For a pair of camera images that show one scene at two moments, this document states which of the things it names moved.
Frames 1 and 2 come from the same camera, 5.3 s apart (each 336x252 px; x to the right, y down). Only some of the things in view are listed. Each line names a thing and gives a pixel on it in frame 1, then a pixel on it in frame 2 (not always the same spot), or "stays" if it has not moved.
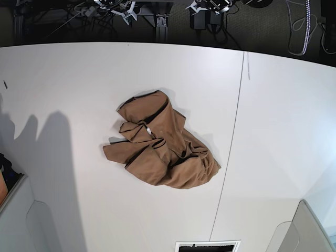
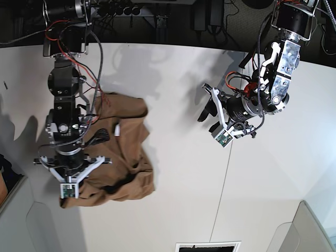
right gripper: x=199 y=9 to x=236 y=109
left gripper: x=127 y=13 to x=70 y=164
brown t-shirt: x=159 y=147 to x=129 y=176
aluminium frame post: x=161 y=29 stays
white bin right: x=303 y=233 stays
